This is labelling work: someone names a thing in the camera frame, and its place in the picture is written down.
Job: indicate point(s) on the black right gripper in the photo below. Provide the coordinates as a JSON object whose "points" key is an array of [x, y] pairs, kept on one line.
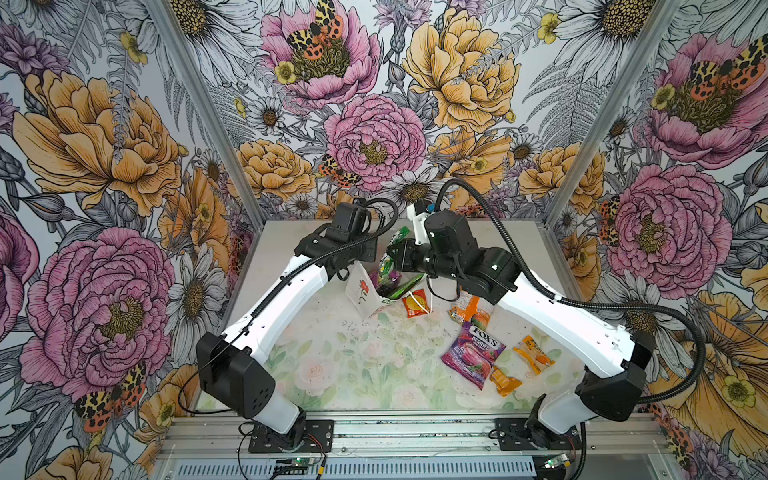
{"points": [[405, 261]]}

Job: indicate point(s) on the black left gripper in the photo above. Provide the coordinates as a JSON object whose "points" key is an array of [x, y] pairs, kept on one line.
{"points": [[369, 253]]}

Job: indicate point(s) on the green Fox's candy bag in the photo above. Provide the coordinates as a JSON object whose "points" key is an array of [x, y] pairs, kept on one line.
{"points": [[387, 261]]}

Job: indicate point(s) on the orange mango snack packet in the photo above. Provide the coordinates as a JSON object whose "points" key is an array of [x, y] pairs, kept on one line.
{"points": [[472, 309]]}

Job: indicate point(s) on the small red snack packet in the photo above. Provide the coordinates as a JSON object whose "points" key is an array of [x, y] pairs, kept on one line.
{"points": [[416, 303]]}

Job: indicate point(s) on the white floral paper bag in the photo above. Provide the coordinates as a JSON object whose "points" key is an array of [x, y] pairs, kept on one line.
{"points": [[361, 291]]}

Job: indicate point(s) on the purple Fox's candy bag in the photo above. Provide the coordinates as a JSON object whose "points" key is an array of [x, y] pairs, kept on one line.
{"points": [[473, 354]]}

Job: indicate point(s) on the orange wrapper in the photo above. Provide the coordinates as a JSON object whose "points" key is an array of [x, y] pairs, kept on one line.
{"points": [[530, 352]]}

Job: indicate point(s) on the purple snack packet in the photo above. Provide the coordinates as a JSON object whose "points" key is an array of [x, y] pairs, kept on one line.
{"points": [[388, 281]]}

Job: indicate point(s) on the green Lays chips bag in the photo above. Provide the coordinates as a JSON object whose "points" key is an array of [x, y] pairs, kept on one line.
{"points": [[405, 287]]}

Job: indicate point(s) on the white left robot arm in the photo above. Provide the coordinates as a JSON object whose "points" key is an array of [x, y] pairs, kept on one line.
{"points": [[231, 365]]}

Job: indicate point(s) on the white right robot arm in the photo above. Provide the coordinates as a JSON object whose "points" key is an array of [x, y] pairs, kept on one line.
{"points": [[614, 359]]}

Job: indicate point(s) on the small orange snack packet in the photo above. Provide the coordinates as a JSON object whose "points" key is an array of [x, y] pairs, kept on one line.
{"points": [[505, 385]]}

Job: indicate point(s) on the green circuit board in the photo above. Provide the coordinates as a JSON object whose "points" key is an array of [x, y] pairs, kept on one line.
{"points": [[299, 466]]}

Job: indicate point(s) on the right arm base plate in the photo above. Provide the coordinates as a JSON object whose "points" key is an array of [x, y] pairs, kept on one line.
{"points": [[520, 434]]}

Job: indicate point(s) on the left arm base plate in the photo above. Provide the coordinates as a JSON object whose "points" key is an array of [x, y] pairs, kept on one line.
{"points": [[308, 436]]}

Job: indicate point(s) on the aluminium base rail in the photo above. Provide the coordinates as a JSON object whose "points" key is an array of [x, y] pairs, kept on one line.
{"points": [[420, 445]]}

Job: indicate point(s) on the aluminium frame post left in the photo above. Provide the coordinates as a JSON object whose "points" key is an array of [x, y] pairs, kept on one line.
{"points": [[184, 63]]}

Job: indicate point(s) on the aluminium frame post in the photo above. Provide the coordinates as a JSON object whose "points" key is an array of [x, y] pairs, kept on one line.
{"points": [[184, 63], [647, 44]]}

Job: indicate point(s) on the aluminium frame post right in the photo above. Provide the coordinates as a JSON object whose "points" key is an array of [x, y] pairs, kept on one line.
{"points": [[647, 44]]}

